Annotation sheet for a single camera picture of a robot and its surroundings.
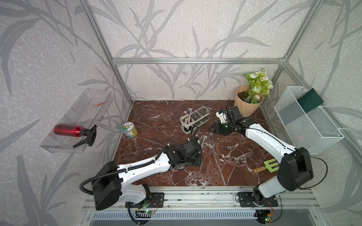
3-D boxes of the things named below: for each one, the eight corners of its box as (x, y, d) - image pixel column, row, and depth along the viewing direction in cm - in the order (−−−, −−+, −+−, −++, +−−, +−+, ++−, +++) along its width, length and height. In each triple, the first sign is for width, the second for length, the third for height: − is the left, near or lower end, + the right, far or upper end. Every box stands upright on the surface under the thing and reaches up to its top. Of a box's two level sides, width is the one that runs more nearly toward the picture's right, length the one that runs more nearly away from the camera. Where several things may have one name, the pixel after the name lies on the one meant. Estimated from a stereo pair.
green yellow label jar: (124, 138, 100) (119, 131, 94) (127, 129, 106) (123, 122, 99) (135, 138, 100) (131, 131, 94) (138, 129, 106) (134, 122, 99)
